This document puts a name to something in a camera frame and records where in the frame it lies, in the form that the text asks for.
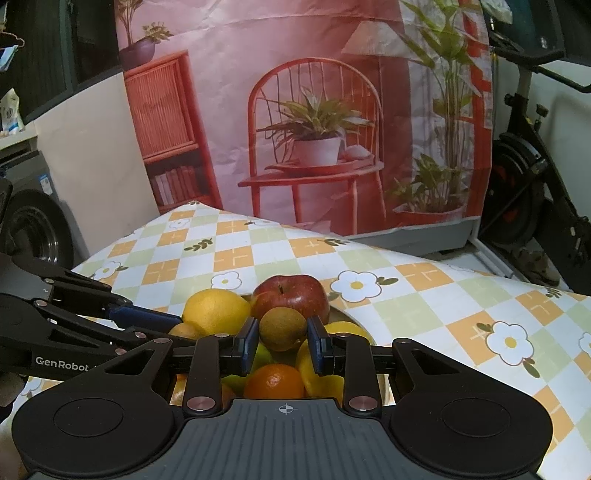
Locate orange tangerine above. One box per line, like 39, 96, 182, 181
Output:
168, 322, 207, 340
169, 374, 236, 409
242, 364, 305, 400

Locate round yellow orange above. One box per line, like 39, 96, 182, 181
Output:
181, 289, 250, 335

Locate bright red apple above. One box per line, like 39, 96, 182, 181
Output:
250, 274, 331, 324

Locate washing machine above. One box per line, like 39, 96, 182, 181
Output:
1, 124, 81, 269

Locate yellow lemon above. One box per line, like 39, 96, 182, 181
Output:
295, 321, 375, 405

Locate pink printed backdrop cloth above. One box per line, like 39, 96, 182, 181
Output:
114, 1, 493, 255

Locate black exercise bike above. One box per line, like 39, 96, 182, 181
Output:
480, 14, 590, 295

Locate checkered floral tablecloth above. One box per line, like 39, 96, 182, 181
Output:
77, 202, 590, 479

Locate beige round plate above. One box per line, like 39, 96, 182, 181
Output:
329, 307, 394, 412

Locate small green apple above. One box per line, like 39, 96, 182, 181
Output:
250, 342, 273, 373

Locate small tan longan fruit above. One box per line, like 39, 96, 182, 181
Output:
259, 307, 308, 352

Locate grey gloved left hand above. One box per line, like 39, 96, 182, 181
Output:
0, 372, 28, 422

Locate large green apple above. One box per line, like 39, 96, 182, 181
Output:
221, 375, 247, 397

